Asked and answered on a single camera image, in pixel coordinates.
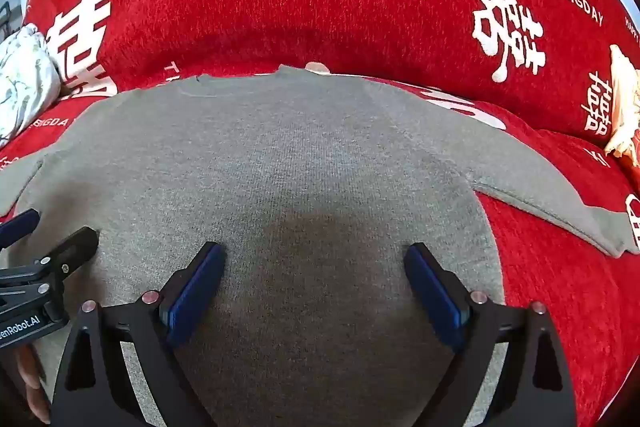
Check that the black metal frame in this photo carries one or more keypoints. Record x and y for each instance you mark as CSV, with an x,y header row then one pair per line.
x,y
4,14

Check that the white floral cloth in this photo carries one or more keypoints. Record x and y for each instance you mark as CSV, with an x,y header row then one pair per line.
x,y
25,77

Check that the person's left hand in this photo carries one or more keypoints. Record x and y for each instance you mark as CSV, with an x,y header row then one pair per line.
x,y
32,387

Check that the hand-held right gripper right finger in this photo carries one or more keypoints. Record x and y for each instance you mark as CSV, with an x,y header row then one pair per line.
x,y
435,297

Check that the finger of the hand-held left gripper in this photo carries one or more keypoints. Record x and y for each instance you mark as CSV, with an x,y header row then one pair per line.
x,y
17,227
75,247

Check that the grey knitted sweater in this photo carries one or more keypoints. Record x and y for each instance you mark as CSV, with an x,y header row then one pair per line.
x,y
300,157

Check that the white fabric tag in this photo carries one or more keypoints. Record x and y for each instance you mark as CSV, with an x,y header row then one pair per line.
x,y
317,67

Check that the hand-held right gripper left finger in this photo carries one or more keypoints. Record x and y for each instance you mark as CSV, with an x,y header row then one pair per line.
x,y
192,297

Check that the cream orange cloth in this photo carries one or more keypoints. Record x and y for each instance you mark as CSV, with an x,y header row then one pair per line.
x,y
625,107

